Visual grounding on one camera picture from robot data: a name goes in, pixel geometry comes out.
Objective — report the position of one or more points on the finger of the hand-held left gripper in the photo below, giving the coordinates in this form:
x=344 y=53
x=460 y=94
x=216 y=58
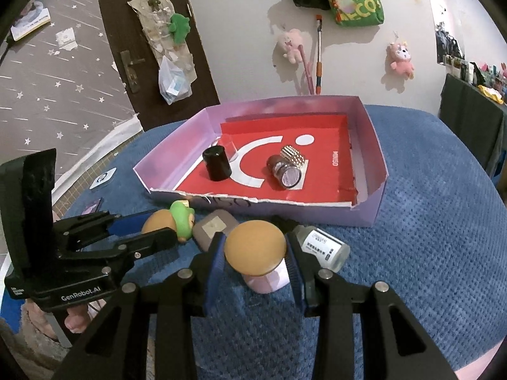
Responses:
x=150 y=241
x=126 y=223

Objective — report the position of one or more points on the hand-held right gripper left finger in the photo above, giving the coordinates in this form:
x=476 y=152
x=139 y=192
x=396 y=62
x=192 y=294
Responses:
x=214 y=269

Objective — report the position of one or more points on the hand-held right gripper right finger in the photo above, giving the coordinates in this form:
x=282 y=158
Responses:
x=295 y=273

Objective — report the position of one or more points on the small orange round disc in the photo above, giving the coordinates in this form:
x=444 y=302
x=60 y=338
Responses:
x=156 y=221

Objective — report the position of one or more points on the white oval case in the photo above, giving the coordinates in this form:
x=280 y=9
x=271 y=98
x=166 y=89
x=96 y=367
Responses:
x=265 y=283

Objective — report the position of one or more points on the clear dropper bottle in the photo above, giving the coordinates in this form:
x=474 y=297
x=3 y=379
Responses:
x=324 y=249

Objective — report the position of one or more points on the green toy figure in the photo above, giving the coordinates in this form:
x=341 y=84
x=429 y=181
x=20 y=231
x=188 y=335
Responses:
x=183 y=221

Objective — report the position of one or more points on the grey square earbud case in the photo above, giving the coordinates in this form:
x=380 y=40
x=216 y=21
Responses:
x=216 y=225

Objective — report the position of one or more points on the large orange round disc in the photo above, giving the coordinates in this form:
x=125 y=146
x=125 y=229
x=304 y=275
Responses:
x=255 y=245

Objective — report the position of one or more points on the purple cardboard box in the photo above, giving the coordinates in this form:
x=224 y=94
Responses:
x=368 y=213

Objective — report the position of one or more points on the glitter jar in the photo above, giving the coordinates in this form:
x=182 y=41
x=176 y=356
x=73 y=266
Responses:
x=289 y=176

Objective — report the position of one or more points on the black jar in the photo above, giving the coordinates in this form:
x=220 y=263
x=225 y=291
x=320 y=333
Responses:
x=217 y=164

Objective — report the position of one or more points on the gold studded cylinder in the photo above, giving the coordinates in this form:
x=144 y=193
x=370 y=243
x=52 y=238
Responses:
x=293 y=154

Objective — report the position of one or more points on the person's left hand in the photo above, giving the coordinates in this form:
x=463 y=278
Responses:
x=77 y=320

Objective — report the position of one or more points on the smartphone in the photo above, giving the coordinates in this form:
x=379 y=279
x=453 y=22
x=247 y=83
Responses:
x=92 y=207

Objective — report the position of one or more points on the white square card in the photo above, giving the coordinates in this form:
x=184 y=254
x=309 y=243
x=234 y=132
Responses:
x=103 y=178

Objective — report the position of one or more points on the clear glass cup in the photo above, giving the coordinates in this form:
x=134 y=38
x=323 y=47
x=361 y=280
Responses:
x=227 y=144

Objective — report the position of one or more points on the clear plastic bag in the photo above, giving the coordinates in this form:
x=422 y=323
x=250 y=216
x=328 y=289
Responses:
x=174 y=83

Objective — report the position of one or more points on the dark brown door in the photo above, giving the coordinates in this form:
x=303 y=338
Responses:
x=198 y=87

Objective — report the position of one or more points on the illustrated booklet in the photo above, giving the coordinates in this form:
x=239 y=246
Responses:
x=29 y=19

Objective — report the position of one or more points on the clear hanging organizer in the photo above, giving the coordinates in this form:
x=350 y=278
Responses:
x=158 y=27

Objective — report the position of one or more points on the pink stick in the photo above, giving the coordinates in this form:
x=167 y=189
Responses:
x=307 y=73

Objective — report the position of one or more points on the green plush toy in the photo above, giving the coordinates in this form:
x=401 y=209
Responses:
x=180 y=27

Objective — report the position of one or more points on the white and orange pole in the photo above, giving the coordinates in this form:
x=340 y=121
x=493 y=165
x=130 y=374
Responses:
x=319 y=55

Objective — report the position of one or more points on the pink bear plush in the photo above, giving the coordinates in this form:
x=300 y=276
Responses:
x=291 y=45

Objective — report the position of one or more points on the dark cloth covered table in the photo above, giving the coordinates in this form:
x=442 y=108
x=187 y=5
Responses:
x=467 y=118

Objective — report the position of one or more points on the pink fox plush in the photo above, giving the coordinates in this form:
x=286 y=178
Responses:
x=401 y=59

